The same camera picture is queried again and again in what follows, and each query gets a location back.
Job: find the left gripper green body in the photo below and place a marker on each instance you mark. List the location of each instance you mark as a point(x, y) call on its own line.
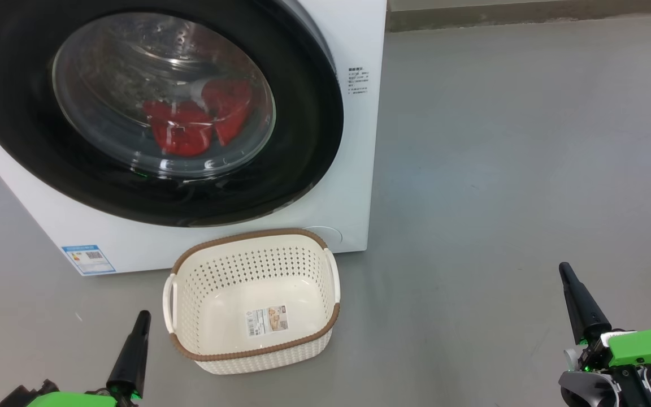
point(77, 400)

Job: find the cream basket with brown rim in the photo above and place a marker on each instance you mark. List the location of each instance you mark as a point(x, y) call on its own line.
point(218, 271)

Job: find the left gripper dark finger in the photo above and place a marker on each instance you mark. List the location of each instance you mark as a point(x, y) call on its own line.
point(130, 356)

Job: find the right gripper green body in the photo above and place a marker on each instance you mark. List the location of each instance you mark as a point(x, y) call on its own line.
point(647, 346)

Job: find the blue energy label sticker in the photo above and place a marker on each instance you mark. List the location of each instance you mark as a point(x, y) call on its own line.
point(88, 260)

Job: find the round white drain cover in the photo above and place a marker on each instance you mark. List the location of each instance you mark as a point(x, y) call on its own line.
point(332, 234)

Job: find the black printed text sticker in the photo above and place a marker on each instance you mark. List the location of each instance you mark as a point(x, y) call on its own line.
point(357, 79)

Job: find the white washing machine body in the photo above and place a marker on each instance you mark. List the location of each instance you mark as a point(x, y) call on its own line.
point(354, 169)

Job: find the black round glass washer door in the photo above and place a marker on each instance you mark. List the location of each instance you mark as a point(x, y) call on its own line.
point(20, 113)

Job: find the printed product label sticker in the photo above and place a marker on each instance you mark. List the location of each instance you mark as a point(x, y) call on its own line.
point(267, 321)

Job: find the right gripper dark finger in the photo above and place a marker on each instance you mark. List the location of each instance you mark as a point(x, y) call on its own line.
point(582, 308)

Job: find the red and white garment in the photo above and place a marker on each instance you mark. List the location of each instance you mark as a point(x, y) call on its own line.
point(184, 133)

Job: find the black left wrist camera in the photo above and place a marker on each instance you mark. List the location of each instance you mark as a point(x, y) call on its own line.
point(20, 395)

